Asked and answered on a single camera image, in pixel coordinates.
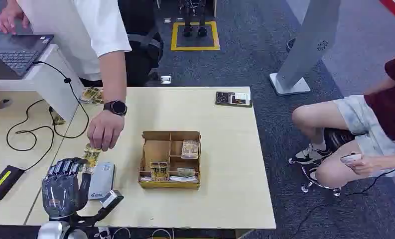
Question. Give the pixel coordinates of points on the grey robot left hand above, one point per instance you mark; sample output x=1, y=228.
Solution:
x=60, y=194

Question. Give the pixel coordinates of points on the grey flat router box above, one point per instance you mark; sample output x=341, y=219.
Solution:
x=101, y=181

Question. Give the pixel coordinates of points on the standing person's left hand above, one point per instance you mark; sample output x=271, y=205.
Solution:
x=105, y=130

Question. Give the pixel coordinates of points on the seated person's hand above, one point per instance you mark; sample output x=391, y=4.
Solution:
x=360, y=167

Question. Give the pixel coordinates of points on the upright yellow dark card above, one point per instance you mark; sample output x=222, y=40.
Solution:
x=159, y=171

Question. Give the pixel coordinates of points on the silver floor socket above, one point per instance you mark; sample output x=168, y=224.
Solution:
x=166, y=79

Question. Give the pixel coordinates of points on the grey pillar stand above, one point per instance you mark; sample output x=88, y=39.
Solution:
x=302, y=49

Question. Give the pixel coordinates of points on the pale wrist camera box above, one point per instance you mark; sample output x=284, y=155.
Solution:
x=111, y=199

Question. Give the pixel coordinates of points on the black stool with chrome castors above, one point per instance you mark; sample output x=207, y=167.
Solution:
x=336, y=137

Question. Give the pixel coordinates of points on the yellow card with dark print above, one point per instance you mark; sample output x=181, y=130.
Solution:
x=99, y=98

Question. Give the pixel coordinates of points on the wooden card box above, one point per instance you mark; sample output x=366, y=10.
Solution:
x=157, y=150

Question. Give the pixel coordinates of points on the yellow printed playing card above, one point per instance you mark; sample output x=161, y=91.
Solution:
x=91, y=158

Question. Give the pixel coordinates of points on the black wristwatch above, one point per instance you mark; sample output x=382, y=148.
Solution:
x=116, y=107

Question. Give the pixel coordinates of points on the black adapter with yellow label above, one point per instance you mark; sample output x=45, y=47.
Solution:
x=4, y=181

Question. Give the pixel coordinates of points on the small yellow card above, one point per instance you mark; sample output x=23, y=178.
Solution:
x=58, y=121

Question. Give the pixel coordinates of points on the seated person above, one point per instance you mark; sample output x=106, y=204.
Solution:
x=359, y=128

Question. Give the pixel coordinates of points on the standing person's right hand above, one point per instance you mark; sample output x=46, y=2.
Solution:
x=10, y=19

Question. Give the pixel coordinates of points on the flat greenish card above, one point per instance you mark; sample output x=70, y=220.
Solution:
x=186, y=172

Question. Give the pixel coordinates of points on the dark grey laptop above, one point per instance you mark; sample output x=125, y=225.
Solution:
x=15, y=52

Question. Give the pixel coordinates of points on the white card stack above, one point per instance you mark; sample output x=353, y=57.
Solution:
x=183, y=179

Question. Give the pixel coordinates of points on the grey computer mouse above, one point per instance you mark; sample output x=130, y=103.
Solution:
x=4, y=103

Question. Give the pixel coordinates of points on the black office chair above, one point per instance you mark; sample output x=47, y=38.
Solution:
x=141, y=56

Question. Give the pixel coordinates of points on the yellow bordered floor mat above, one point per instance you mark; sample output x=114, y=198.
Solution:
x=175, y=36

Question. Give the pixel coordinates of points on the small silver floor plate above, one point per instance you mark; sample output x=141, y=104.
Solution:
x=167, y=20

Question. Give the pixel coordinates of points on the black robot legs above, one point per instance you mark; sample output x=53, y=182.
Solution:
x=194, y=19

